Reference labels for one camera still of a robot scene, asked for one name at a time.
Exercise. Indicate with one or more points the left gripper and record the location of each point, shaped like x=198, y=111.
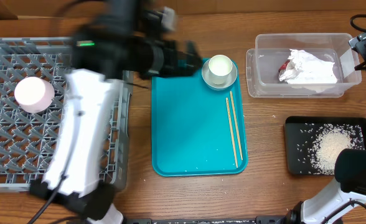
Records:
x=167, y=66

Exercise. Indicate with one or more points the white cup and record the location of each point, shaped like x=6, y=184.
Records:
x=220, y=66

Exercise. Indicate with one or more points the white napkin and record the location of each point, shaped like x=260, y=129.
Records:
x=308, y=71

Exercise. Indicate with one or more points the red snack wrapper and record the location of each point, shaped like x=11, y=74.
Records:
x=282, y=69

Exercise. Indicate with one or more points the pile of rice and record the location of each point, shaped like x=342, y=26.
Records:
x=320, y=144

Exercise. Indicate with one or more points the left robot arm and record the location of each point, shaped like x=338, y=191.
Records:
x=127, y=38

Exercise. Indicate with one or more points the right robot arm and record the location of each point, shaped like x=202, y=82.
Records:
x=348, y=187

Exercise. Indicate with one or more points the grey dishwasher rack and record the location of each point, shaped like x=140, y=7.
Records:
x=28, y=141

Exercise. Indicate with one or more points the grey saucer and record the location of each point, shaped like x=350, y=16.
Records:
x=231, y=78

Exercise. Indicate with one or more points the left wooden chopstick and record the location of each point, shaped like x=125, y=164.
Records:
x=231, y=132

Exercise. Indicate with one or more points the wooden chopstick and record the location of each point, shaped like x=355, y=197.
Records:
x=236, y=125
x=231, y=132

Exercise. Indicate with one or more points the right wooden chopstick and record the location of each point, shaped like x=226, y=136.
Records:
x=236, y=125

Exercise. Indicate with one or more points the teal plastic tray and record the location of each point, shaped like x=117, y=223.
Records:
x=190, y=133

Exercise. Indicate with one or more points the clear plastic bin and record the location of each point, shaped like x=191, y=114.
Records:
x=272, y=51

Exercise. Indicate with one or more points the black tray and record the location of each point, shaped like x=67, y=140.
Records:
x=291, y=131

